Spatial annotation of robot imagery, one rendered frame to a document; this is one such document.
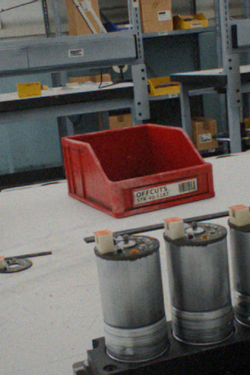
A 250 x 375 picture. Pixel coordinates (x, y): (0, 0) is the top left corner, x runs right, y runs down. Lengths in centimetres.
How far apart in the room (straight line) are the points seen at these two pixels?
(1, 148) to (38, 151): 28
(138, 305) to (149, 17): 423
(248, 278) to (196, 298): 2
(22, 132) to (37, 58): 218
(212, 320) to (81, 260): 19
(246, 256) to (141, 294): 5
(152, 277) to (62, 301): 13
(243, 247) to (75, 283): 15
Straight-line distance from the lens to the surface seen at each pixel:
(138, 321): 22
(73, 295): 35
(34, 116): 256
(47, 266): 41
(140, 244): 23
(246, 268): 24
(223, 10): 278
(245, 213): 24
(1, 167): 466
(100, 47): 255
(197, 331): 24
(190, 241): 22
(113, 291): 22
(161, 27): 444
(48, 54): 250
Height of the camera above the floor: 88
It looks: 12 degrees down
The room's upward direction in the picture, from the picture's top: 6 degrees counter-clockwise
